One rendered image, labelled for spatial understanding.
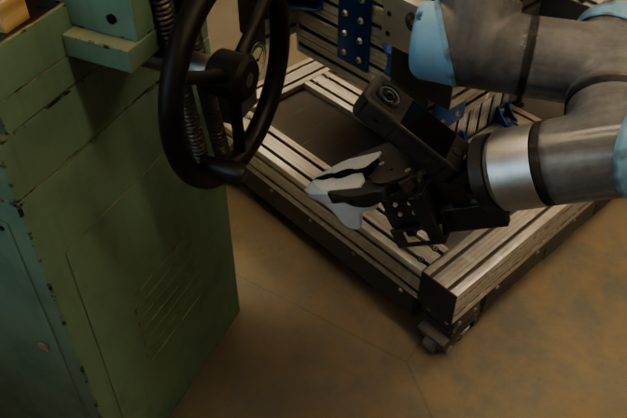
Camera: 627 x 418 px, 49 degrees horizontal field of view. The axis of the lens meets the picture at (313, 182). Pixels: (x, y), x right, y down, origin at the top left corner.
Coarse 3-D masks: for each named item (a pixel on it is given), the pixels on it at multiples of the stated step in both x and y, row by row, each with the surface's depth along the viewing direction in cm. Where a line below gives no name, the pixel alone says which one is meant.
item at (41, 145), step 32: (64, 96) 84; (96, 96) 89; (128, 96) 96; (32, 128) 80; (64, 128) 85; (96, 128) 91; (0, 160) 77; (32, 160) 82; (64, 160) 87; (0, 192) 81
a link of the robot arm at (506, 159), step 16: (512, 128) 60; (528, 128) 59; (496, 144) 59; (512, 144) 58; (528, 144) 63; (496, 160) 59; (512, 160) 58; (528, 160) 57; (496, 176) 59; (512, 176) 58; (528, 176) 57; (496, 192) 59; (512, 192) 58; (528, 192) 58; (512, 208) 60; (528, 208) 60
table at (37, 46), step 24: (24, 0) 80; (48, 0) 80; (24, 24) 76; (48, 24) 78; (0, 48) 72; (24, 48) 76; (48, 48) 79; (72, 48) 81; (96, 48) 79; (120, 48) 78; (144, 48) 80; (0, 72) 73; (24, 72) 77; (0, 96) 74
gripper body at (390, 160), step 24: (480, 144) 61; (384, 168) 67; (408, 168) 64; (480, 168) 60; (408, 192) 64; (432, 192) 65; (456, 192) 64; (480, 192) 60; (408, 216) 67; (432, 216) 65; (456, 216) 66; (480, 216) 64; (504, 216) 63; (432, 240) 66
